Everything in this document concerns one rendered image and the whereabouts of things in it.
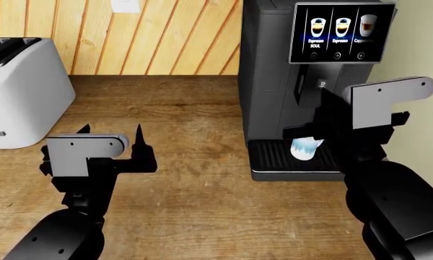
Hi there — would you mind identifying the black ribbed drip tray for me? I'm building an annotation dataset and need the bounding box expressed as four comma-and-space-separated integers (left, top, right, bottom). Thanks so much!
248, 139, 347, 174

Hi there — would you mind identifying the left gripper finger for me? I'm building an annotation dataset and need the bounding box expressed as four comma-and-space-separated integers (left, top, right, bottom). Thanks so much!
39, 123, 92, 177
130, 123, 157, 175

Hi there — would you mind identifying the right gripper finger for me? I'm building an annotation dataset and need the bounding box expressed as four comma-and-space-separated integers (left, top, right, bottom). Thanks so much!
282, 87, 352, 139
390, 110, 411, 129

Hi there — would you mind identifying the white two-slot toaster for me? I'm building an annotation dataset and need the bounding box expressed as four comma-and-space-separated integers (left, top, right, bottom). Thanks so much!
0, 37, 76, 150

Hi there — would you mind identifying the white wall outlet plate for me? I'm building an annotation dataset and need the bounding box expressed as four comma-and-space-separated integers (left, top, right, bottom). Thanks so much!
110, 0, 141, 13

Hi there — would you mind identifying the white and blue cup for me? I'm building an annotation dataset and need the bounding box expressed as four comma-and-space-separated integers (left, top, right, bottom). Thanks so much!
289, 136, 326, 161

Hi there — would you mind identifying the grey left gripper camera bracket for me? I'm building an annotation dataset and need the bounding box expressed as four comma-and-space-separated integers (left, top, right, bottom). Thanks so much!
45, 132, 131, 178

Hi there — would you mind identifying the grey gripper camera bracket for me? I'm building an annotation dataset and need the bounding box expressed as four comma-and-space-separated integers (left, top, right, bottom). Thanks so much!
45, 132, 131, 178
341, 76, 433, 130

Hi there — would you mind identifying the coffee machine touchscreen panel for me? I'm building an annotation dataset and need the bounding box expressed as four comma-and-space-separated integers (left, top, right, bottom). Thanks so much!
289, 2, 397, 65

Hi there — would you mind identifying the dark grey coffee machine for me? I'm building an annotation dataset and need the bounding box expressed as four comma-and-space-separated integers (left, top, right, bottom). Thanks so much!
237, 0, 398, 182

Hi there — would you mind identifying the grey right gripper camera bracket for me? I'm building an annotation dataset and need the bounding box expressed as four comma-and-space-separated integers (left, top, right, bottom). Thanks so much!
341, 76, 433, 130

